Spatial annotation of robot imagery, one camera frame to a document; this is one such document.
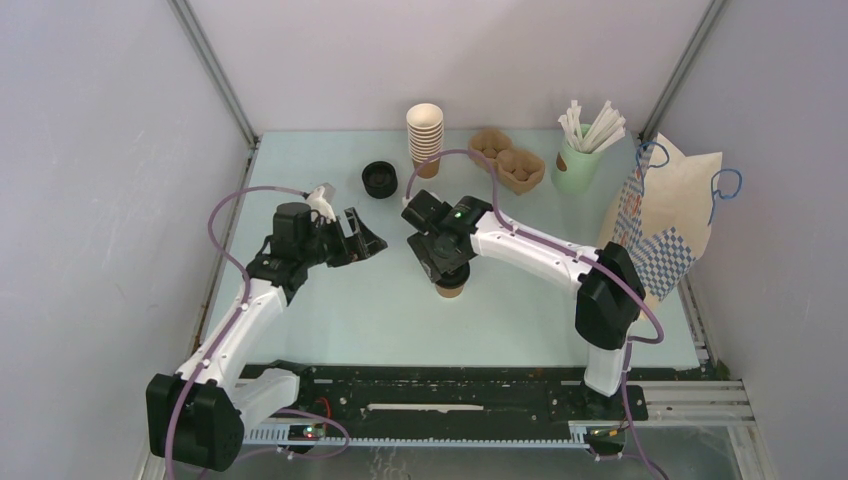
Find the bundle of white wrapped straws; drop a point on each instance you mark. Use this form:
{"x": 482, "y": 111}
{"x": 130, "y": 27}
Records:
{"x": 607, "y": 128}

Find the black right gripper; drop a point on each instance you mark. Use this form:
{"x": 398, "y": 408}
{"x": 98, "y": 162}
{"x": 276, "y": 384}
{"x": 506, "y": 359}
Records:
{"x": 423, "y": 245}

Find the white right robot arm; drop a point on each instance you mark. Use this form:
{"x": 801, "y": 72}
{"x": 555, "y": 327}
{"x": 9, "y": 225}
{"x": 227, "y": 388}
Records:
{"x": 604, "y": 282}

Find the stack of brown paper cups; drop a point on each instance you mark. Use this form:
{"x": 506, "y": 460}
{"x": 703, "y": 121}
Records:
{"x": 425, "y": 128}

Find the stack of black cup lids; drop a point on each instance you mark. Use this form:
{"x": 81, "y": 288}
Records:
{"x": 379, "y": 179}

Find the paper takeout bag blue handles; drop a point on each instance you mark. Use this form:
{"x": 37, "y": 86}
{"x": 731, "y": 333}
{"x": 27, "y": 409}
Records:
{"x": 664, "y": 210}

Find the single brown paper cup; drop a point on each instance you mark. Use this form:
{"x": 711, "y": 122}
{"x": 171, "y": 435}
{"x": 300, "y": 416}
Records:
{"x": 450, "y": 288}

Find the brown pulp cup carrier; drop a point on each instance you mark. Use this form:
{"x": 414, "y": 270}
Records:
{"x": 519, "y": 170}

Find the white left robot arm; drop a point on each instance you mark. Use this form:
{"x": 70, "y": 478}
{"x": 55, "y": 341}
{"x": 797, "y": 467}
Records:
{"x": 200, "y": 415}

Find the green straw holder cup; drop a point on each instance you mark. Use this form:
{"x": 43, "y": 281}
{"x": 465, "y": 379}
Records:
{"x": 575, "y": 165}

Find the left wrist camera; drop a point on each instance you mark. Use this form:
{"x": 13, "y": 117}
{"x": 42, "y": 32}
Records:
{"x": 319, "y": 199}

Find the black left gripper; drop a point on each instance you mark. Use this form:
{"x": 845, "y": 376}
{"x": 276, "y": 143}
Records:
{"x": 360, "y": 246}

